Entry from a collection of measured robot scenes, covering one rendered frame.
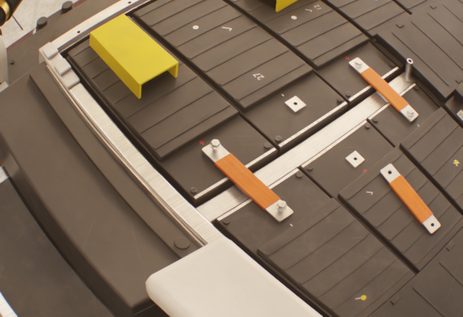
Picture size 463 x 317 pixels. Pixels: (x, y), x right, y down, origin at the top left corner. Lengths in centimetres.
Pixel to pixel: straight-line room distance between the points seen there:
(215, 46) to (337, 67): 18
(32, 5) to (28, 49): 155
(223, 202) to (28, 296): 37
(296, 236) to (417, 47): 46
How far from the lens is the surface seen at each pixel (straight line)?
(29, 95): 122
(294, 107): 135
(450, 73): 147
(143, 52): 136
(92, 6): 171
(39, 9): 314
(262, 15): 148
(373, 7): 155
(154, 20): 146
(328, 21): 149
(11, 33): 307
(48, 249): 118
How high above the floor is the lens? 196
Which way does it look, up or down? 48 degrees down
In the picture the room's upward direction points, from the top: 6 degrees clockwise
